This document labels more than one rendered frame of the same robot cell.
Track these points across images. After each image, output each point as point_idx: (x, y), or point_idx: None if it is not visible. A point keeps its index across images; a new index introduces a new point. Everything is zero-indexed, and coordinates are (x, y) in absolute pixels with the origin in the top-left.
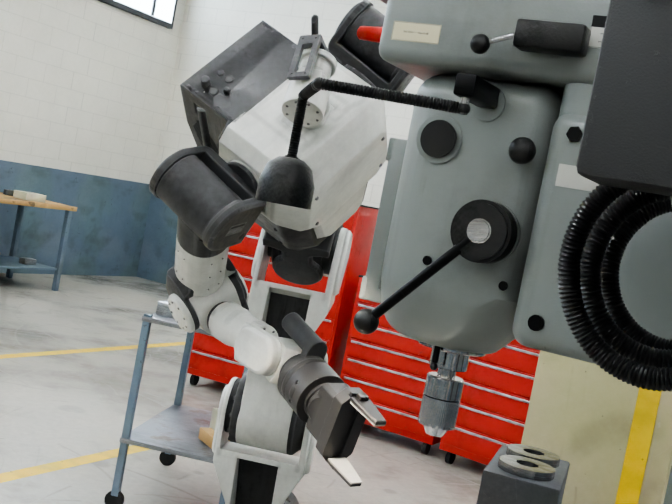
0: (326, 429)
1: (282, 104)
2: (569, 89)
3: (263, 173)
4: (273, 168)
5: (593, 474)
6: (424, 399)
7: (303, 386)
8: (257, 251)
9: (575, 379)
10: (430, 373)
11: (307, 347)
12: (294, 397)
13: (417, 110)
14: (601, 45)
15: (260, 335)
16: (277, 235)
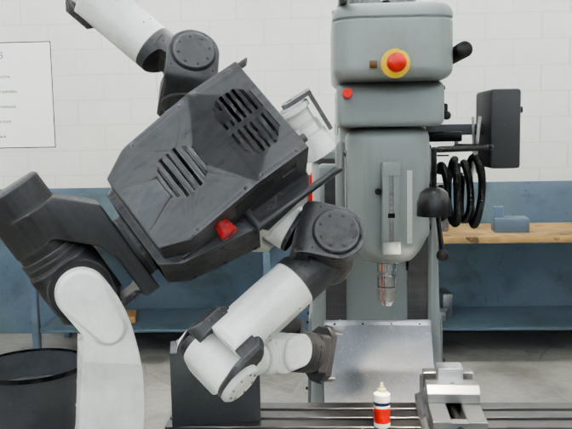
0: (331, 359)
1: (330, 150)
2: (425, 128)
3: (449, 200)
4: (449, 196)
5: None
6: (394, 288)
7: (323, 345)
8: (118, 311)
9: None
10: (391, 276)
11: (302, 325)
12: (323, 357)
13: (425, 147)
14: (518, 128)
15: (302, 336)
16: (208, 270)
